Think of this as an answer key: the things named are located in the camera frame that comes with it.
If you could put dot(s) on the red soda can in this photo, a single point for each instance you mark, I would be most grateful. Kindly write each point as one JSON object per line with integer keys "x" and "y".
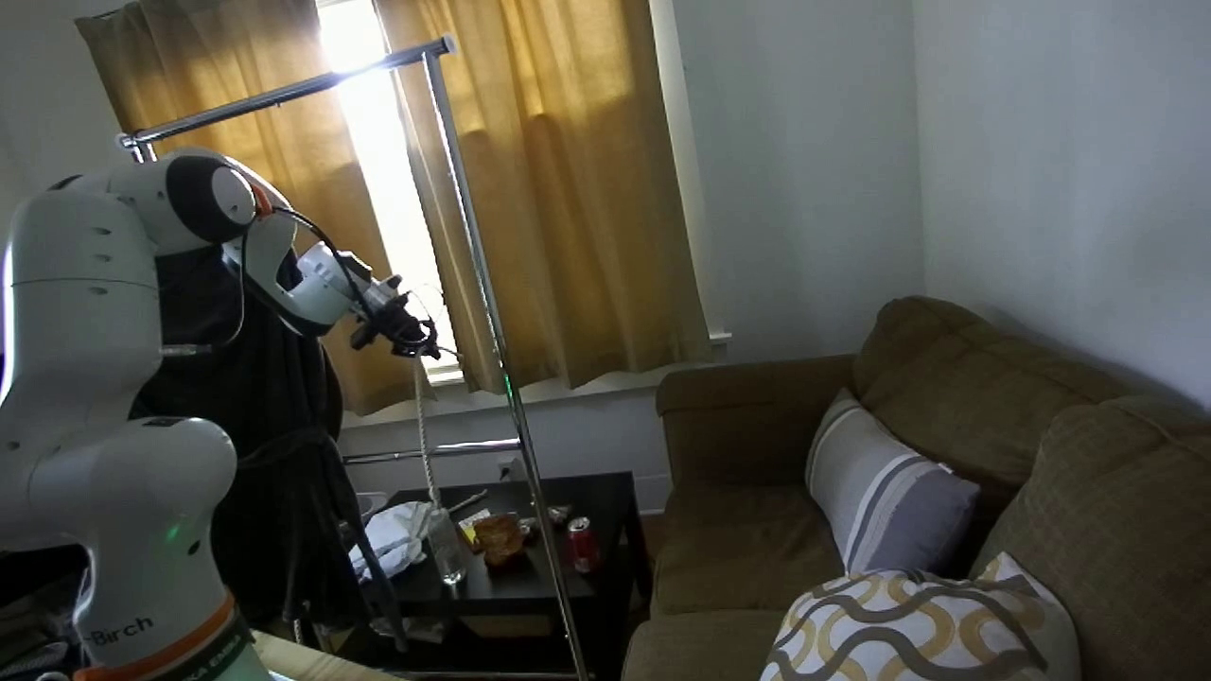
{"x": 582, "y": 547}

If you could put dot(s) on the orange snack bag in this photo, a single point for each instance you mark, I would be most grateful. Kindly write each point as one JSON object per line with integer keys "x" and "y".
{"x": 501, "y": 538}

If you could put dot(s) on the white cloth on table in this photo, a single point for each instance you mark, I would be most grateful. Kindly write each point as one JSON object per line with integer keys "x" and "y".
{"x": 399, "y": 538}

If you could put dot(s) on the mustard yellow curtain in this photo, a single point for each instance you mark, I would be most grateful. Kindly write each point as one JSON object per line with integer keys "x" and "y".
{"x": 563, "y": 245}

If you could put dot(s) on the grey striped pillow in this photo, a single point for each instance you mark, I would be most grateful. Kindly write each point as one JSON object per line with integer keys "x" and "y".
{"x": 888, "y": 504}

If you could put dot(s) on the black coffee table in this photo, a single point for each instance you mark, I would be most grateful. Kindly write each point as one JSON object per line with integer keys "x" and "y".
{"x": 506, "y": 622}

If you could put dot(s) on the brown fabric sofa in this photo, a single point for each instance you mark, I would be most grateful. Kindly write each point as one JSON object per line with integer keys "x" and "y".
{"x": 1092, "y": 482}

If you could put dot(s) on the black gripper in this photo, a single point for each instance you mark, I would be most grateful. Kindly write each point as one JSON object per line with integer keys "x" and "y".
{"x": 384, "y": 317}

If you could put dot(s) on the black hanging garment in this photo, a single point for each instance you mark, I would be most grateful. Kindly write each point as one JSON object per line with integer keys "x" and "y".
{"x": 277, "y": 532}

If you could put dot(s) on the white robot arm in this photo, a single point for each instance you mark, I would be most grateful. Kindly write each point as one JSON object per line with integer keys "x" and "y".
{"x": 86, "y": 333}

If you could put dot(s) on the yellow wave pattern pillow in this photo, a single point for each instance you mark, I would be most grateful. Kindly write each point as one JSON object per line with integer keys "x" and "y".
{"x": 899, "y": 626}

